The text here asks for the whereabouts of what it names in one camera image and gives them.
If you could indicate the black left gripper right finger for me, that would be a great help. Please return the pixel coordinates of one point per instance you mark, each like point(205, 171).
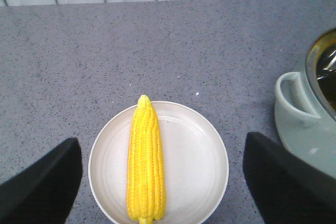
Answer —
point(285, 188)

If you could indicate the green electric cooking pot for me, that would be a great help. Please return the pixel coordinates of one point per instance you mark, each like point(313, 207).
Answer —
point(305, 118)

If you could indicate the white plate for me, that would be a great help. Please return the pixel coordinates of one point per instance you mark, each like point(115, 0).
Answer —
point(195, 159)

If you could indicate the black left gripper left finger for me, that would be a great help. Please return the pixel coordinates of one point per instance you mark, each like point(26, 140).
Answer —
point(45, 191)

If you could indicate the yellow corn cob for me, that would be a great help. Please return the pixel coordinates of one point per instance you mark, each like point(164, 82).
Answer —
point(146, 192)

